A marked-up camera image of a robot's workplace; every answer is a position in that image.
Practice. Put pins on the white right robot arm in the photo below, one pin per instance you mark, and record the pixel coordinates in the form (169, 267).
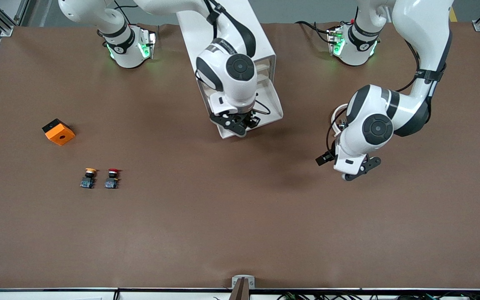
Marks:
(231, 75)

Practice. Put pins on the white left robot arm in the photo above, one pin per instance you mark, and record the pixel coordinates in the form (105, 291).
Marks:
(419, 33)

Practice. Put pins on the red push button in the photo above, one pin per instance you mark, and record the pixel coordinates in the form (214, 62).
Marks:
(111, 182)

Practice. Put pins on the yellow push button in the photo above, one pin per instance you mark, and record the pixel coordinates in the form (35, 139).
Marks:
(88, 182)

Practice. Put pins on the orange black button box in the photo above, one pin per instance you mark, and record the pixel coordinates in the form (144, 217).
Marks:
(61, 135)

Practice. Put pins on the white curved plastic part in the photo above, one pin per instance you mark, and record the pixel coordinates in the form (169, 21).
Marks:
(334, 125)

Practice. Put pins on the brown small component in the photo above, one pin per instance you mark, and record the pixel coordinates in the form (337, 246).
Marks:
(341, 123)

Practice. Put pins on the grey metal post bracket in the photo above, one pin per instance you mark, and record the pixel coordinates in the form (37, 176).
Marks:
(236, 282)

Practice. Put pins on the white table edge rail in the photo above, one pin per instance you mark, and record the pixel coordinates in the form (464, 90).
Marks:
(36, 295)

